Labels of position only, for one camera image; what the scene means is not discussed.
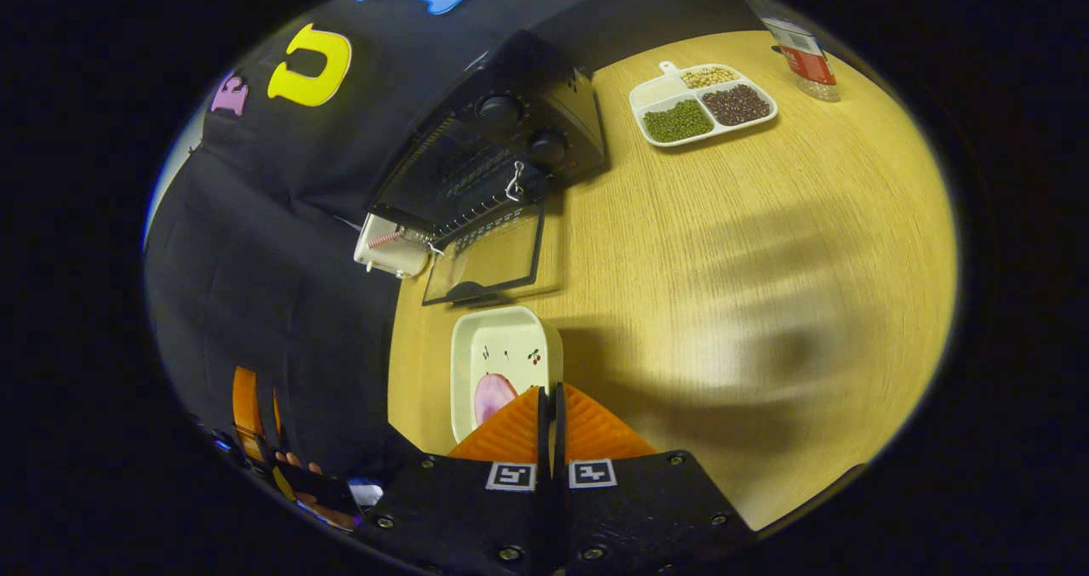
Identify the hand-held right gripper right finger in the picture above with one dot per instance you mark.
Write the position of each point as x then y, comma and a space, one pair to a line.
630, 516

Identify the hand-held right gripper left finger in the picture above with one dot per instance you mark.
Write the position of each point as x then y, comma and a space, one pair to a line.
476, 516

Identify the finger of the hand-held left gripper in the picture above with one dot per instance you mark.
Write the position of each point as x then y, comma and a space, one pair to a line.
247, 414
276, 414

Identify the pink ham slice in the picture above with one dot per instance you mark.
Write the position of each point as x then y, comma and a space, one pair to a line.
492, 397

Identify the cream rectangular food tray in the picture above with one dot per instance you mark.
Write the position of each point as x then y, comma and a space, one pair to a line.
502, 338

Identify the black electric oven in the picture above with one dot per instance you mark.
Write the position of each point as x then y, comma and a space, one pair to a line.
561, 108

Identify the white toaster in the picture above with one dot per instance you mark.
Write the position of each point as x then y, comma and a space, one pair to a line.
387, 257

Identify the green mung beans pile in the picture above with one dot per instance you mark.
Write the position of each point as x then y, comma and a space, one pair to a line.
678, 122

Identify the white divided plate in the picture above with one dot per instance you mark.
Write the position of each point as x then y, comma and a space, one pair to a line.
659, 93

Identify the dark red beans pile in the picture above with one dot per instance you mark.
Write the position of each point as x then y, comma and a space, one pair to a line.
737, 105

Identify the yellow soybeans pile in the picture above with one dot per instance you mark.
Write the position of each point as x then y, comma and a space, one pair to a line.
709, 76

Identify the clear plastic water bottle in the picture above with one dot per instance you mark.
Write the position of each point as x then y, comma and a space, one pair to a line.
804, 61

